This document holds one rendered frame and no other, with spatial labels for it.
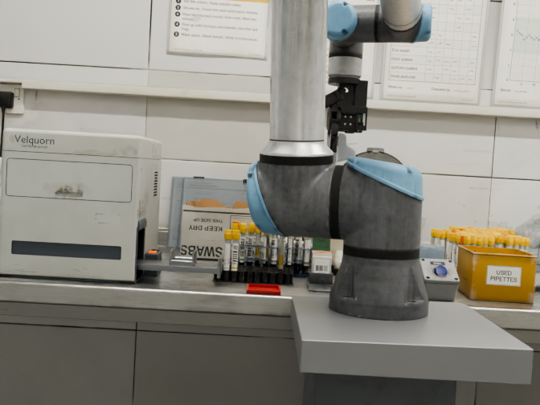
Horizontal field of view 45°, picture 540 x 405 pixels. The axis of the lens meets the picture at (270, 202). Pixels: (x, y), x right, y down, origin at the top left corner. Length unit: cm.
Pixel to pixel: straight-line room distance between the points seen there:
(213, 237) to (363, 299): 72
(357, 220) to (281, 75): 24
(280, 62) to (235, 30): 100
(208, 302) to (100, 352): 83
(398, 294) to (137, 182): 61
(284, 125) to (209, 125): 98
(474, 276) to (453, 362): 58
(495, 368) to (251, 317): 59
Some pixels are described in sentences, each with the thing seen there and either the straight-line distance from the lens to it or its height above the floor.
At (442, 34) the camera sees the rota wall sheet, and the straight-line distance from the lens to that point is 203.
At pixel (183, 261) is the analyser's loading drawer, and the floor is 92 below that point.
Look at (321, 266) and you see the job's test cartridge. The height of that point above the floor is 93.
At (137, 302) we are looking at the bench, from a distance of 131.
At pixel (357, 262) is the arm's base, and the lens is 97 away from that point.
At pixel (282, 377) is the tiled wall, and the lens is 204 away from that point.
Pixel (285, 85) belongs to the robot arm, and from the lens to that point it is 98.
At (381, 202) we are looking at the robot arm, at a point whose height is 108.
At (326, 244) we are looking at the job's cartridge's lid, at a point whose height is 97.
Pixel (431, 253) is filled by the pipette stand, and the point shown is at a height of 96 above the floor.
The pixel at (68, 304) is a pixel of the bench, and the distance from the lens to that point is 138.
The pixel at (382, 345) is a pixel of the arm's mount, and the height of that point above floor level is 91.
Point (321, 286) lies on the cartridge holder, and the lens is 136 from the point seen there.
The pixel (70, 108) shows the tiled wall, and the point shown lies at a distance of 203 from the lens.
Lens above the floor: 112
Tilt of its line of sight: 3 degrees down
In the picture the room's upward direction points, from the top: 3 degrees clockwise
